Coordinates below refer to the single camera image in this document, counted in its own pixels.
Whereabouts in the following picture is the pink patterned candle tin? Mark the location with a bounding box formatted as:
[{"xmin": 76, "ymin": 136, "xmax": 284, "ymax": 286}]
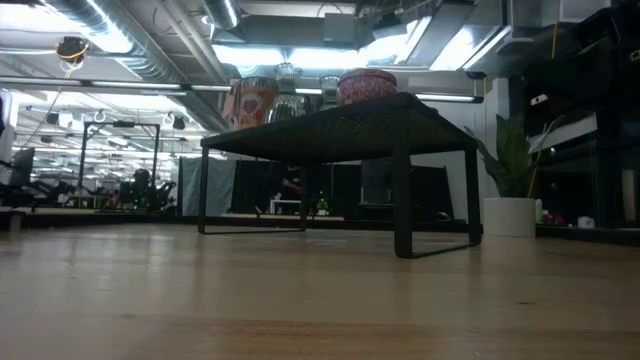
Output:
[{"xmin": 336, "ymin": 67, "xmax": 399, "ymax": 107}]

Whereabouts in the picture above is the heart label candle jar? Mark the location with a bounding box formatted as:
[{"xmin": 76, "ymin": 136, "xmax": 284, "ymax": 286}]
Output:
[{"xmin": 219, "ymin": 75, "xmax": 279, "ymax": 132}]

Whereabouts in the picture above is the black shelving unit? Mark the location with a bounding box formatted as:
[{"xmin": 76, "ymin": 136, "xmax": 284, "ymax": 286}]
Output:
[{"xmin": 537, "ymin": 112, "xmax": 640, "ymax": 231}]

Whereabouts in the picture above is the green plant in white pot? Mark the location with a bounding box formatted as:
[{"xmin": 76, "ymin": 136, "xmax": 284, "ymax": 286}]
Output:
[{"xmin": 462, "ymin": 113, "xmax": 571, "ymax": 238}]

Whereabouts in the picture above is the black perforated metal shelf riser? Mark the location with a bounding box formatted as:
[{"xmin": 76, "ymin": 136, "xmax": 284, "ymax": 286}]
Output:
[{"xmin": 198, "ymin": 92, "xmax": 484, "ymax": 260}]

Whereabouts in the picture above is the person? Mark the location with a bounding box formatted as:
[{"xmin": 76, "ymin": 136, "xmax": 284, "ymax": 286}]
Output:
[{"xmin": 277, "ymin": 167, "xmax": 304, "ymax": 201}]

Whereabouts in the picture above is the grey partition panel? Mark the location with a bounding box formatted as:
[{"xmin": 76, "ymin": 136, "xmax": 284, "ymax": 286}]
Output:
[{"xmin": 180, "ymin": 157, "xmax": 237, "ymax": 217}]

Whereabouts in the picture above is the long LED tube light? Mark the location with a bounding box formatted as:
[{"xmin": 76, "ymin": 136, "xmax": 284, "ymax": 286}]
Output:
[{"xmin": 0, "ymin": 74, "xmax": 485, "ymax": 104}]

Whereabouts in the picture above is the dark computer monitor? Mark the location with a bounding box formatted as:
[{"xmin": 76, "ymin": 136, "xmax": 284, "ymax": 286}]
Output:
[{"xmin": 9, "ymin": 147, "xmax": 37, "ymax": 189}]

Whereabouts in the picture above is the round silver ceiling duct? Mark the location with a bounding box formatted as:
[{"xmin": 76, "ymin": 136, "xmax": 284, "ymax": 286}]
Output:
[{"xmin": 202, "ymin": 0, "xmax": 241, "ymax": 30}]

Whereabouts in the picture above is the black gantry frame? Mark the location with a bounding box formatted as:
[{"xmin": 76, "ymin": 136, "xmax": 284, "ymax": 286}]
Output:
[{"xmin": 77, "ymin": 121, "xmax": 162, "ymax": 206}]

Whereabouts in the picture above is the yellow black ceiling cord reel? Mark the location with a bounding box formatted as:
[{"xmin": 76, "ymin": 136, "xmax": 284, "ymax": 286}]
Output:
[{"xmin": 54, "ymin": 35, "xmax": 91, "ymax": 65}]

